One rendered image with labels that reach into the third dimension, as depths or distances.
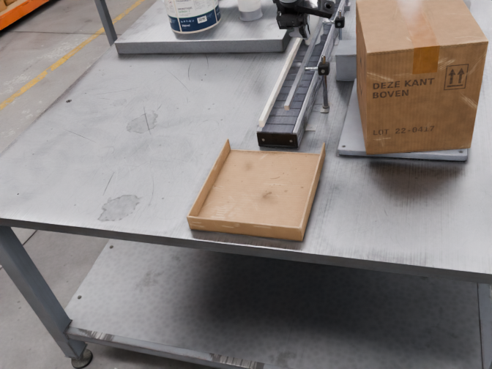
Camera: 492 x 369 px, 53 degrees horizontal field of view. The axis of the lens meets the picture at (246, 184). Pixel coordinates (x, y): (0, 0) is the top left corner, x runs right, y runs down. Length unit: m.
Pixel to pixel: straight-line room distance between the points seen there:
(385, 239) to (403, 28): 0.47
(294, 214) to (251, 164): 0.22
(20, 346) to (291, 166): 1.42
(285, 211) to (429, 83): 0.42
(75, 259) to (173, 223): 1.33
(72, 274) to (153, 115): 1.05
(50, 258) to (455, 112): 1.92
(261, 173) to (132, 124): 0.50
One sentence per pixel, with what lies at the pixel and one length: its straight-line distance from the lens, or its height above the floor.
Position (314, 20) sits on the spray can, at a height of 0.97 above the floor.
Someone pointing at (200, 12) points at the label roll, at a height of 0.95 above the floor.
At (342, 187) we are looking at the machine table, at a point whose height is 0.83.
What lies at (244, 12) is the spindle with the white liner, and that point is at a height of 0.92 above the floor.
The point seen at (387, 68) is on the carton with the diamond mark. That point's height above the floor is 1.08.
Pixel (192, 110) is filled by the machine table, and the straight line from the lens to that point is 1.56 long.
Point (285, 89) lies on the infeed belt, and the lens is 1.48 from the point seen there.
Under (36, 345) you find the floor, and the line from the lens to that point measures 2.23.
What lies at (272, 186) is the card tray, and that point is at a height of 0.83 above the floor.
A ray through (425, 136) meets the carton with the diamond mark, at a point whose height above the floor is 0.89.
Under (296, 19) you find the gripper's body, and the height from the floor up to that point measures 1.03.
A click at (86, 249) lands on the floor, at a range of 2.48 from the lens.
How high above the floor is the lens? 1.61
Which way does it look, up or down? 40 degrees down
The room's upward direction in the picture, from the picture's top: 11 degrees counter-clockwise
